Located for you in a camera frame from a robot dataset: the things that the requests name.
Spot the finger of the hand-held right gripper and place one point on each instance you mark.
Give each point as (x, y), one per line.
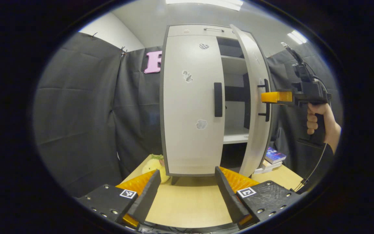
(274, 97)

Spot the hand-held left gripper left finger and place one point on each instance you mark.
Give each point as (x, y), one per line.
(146, 198)

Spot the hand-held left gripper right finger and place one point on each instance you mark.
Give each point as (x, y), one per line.
(227, 195)

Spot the square stickers shoe cabinet door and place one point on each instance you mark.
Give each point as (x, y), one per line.
(255, 136)

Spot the grey double-door shoe cabinet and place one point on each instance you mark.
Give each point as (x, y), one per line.
(235, 65)

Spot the checkered sticker shoe cabinet door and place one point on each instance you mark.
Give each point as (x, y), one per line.
(190, 107)

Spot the yellow plush toy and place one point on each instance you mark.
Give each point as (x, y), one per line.
(153, 166)

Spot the small ceiling light panel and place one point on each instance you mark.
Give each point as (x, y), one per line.
(297, 36)

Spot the blue book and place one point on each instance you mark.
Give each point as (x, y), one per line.
(274, 155)

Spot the large ceiling light panel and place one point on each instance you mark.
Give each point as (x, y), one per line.
(206, 3)

